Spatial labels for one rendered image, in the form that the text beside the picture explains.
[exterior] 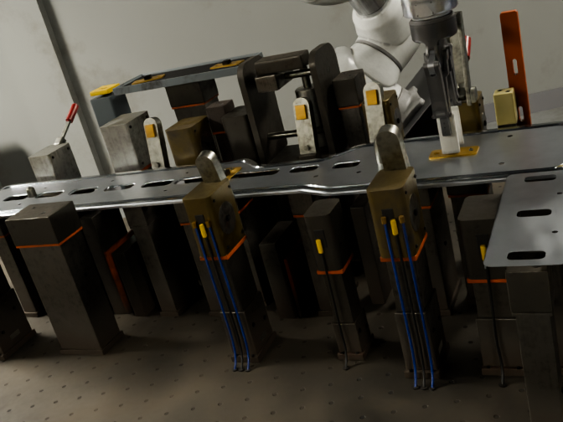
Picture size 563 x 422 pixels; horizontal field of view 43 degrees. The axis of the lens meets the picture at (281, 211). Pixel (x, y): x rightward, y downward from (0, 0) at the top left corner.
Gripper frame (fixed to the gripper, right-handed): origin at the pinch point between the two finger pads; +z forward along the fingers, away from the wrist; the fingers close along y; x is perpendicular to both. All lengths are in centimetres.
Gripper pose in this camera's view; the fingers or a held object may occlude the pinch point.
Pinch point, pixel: (450, 131)
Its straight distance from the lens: 129.2
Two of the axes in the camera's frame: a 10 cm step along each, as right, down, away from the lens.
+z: 2.4, 9.0, 3.7
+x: 9.0, -0.6, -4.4
